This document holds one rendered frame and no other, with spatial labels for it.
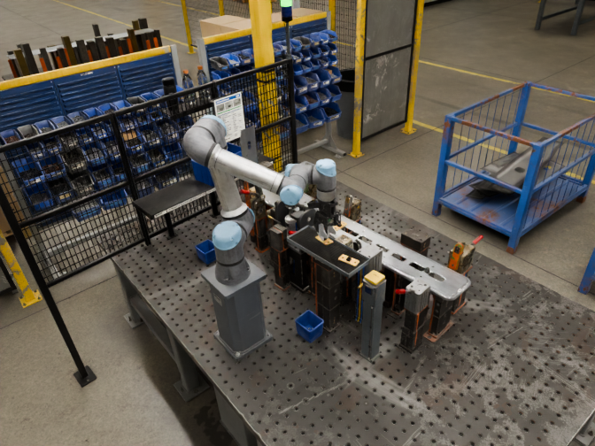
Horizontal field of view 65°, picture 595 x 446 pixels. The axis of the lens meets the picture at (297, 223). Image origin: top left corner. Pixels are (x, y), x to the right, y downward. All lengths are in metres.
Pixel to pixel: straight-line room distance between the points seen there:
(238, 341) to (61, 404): 1.44
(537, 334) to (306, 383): 1.10
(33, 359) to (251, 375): 1.86
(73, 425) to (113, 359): 0.47
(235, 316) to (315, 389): 0.46
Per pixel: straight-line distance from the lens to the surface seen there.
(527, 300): 2.65
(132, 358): 3.36
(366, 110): 5.33
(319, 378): 2.14
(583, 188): 4.88
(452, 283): 2.17
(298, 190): 1.68
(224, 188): 1.92
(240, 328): 2.12
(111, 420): 3.11
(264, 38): 3.17
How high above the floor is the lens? 2.40
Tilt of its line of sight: 34 degrees down
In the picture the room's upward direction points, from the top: 3 degrees counter-clockwise
